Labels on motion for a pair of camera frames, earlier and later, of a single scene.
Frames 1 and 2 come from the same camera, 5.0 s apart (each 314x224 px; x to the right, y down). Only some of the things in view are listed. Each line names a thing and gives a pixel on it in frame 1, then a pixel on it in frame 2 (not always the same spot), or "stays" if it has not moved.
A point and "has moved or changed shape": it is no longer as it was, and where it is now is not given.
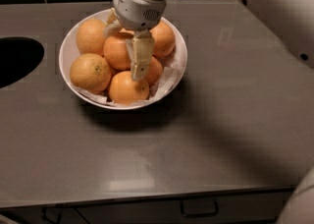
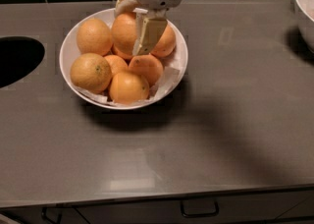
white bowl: (68, 50) stays
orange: (125, 90) stays
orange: (127, 31) → (125, 51)
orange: (154, 71) stays
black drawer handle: (197, 207) stays
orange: (116, 50) has moved or changed shape
